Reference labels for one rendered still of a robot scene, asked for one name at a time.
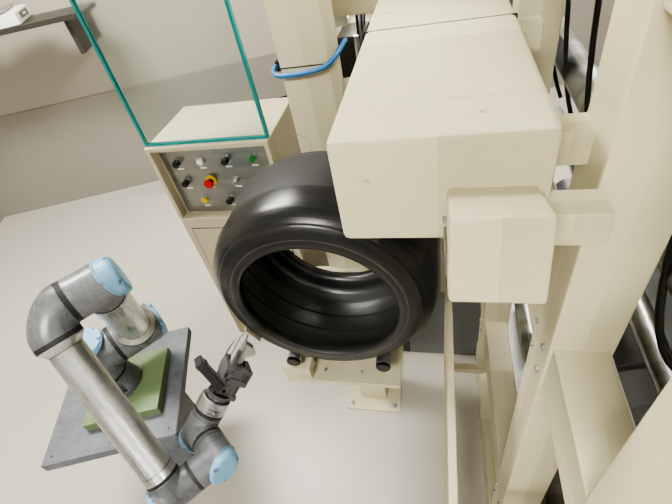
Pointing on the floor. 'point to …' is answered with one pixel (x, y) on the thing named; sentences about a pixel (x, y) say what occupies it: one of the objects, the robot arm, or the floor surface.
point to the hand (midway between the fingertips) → (243, 334)
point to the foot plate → (374, 400)
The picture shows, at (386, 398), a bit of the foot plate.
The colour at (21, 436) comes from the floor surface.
